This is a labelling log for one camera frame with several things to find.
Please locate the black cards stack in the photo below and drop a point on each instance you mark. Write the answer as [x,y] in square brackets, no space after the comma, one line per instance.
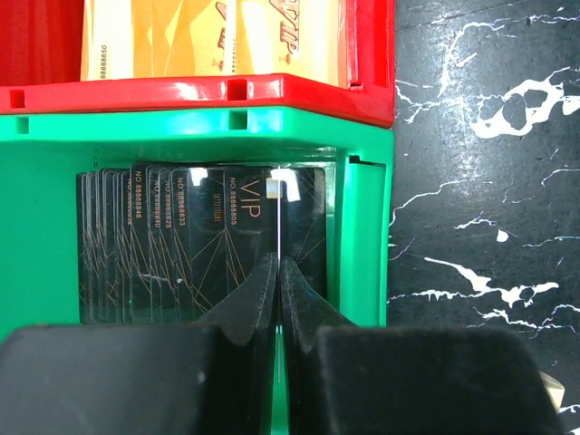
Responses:
[164,243]

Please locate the green plastic bin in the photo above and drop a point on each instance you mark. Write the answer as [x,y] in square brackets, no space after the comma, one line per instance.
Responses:
[42,155]

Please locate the red plastic bin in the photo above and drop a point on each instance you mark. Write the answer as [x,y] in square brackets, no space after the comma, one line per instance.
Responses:
[41,52]

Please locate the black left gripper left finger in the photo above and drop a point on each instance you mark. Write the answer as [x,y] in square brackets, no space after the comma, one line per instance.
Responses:
[211,376]

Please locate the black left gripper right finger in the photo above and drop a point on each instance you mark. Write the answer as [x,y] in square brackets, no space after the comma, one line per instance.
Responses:
[346,379]

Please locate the black VIP credit card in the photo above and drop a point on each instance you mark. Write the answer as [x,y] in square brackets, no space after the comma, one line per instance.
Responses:
[277,272]

